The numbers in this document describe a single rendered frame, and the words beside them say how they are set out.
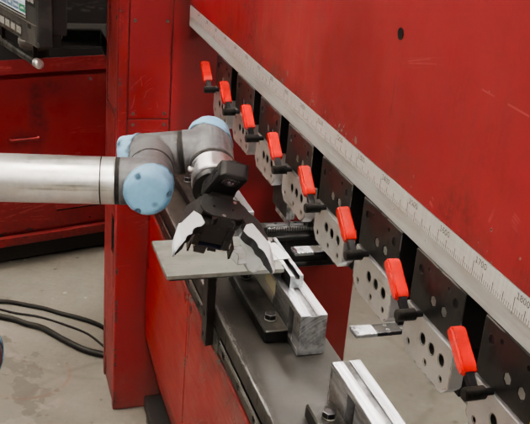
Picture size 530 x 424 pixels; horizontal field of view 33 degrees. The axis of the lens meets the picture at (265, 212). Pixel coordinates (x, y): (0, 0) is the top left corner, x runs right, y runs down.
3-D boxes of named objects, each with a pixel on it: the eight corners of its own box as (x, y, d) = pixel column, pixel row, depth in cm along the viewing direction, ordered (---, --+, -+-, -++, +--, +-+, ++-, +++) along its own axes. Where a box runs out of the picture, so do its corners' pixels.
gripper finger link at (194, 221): (166, 277, 131) (199, 249, 138) (177, 247, 127) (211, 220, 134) (149, 264, 131) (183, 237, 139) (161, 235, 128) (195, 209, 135)
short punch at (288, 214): (271, 210, 208) (274, 172, 205) (279, 209, 209) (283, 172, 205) (284, 228, 199) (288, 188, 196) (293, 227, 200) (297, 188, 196)
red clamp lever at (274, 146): (266, 129, 185) (273, 172, 181) (284, 129, 186) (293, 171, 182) (263, 135, 186) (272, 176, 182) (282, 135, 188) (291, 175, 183)
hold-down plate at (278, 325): (228, 279, 219) (229, 268, 218) (249, 278, 221) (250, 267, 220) (263, 343, 193) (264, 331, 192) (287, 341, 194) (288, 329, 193)
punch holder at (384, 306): (351, 284, 155) (362, 195, 149) (395, 281, 158) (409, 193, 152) (386, 327, 142) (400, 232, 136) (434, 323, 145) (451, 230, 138)
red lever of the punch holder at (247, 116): (240, 103, 202) (246, 140, 198) (257, 102, 204) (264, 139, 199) (238, 107, 204) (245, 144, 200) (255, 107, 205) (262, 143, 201)
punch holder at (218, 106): (212, 113, 243) (215, 53, 237) (242, 113, 245) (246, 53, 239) (226, 130, 230) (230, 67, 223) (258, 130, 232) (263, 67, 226)
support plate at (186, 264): (151, 244, 207) (151, 241, 207) (261, 238, 215) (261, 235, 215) (166, 280, 191) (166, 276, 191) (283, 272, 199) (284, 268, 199)
